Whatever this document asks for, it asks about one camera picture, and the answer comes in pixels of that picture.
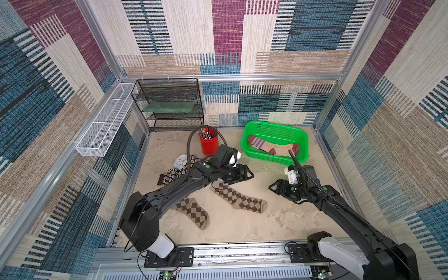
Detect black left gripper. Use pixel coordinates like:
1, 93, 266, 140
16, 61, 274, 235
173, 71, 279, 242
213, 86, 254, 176
220, 166, 257, 186

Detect brown argyle sock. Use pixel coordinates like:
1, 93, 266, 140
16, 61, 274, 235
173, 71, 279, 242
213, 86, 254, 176
172, 198, 209, 231
210, 183, 268, 214

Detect brown daisy pattern sock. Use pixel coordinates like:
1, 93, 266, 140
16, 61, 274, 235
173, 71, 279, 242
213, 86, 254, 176
190, 155, 197, 168

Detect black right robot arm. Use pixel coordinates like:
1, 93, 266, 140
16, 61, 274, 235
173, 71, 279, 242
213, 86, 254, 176
269, 159, 420, 280

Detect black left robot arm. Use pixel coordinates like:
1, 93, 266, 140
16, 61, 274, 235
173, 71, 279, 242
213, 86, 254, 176
119, 125, 254, 259

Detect red ribbed plastic cup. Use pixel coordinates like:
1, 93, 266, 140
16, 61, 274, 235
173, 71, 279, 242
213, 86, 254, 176
199, 136, 219, 156

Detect pens in red cup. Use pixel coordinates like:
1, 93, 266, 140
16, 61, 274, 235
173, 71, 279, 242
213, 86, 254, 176
197, 126, 218, 140

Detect light blue alarm clock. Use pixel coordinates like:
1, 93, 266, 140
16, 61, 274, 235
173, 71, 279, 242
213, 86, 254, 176
174, 154, 189, 170

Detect green plastic basket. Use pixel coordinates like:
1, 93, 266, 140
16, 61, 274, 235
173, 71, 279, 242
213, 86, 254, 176
240, 121, 309, 166

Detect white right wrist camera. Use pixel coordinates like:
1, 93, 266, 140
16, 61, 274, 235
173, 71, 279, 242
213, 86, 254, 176
284, 165, 298, 185

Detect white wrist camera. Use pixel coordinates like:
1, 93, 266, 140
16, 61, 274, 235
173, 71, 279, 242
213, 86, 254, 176
284, 165, 298, 185
226, 150, 242, 167

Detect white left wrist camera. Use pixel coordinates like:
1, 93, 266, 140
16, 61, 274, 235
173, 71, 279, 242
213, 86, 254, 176
226, 150, 242, 167

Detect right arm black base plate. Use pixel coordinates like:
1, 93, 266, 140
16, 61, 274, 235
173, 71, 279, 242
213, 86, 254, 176
284, 242, 332, 264

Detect aluminium front rail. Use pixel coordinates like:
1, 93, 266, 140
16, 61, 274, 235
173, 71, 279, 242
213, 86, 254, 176
88, 241, 357, 280

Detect black wire mesh shelf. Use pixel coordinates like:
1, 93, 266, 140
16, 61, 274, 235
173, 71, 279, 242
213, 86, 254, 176
131, 78, 204, 132

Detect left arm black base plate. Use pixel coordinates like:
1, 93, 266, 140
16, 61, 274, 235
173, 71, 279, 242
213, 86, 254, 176
143, 247, 194, 268

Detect white wire wall basket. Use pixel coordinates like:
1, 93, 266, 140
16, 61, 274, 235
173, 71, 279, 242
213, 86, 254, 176
76, 84, 134, 157

